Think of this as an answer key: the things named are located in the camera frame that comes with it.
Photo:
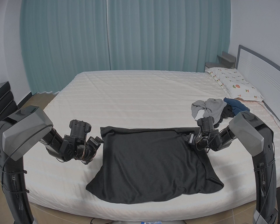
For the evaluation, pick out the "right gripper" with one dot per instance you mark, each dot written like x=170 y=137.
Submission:
x=201 y=142

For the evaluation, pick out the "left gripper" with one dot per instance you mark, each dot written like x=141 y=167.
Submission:
x=87 y=154

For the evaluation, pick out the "black shirt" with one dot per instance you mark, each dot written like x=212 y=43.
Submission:
x=148 y=164

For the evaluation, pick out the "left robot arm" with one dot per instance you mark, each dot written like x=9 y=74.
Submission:
x=24 y=131

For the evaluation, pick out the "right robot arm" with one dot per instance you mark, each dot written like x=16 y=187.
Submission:
x=247 y=135

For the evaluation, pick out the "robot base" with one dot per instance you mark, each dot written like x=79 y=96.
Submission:
x=122 y=222

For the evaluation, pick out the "pile of clothes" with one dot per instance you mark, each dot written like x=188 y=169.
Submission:
x=210 y=109

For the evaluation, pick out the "white printed pillow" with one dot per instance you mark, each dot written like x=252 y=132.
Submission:
x=236 y=85

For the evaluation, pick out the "bed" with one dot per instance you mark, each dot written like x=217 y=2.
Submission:
x=131 y=98

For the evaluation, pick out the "grey bedside table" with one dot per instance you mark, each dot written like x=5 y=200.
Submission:
x=227 y=58

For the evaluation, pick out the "black chest of drawers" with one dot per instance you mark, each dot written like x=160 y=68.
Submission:
x=5 y=98

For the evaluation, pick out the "blue-green curtain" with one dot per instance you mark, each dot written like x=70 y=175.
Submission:
x=164 y=32
x=65 y=43

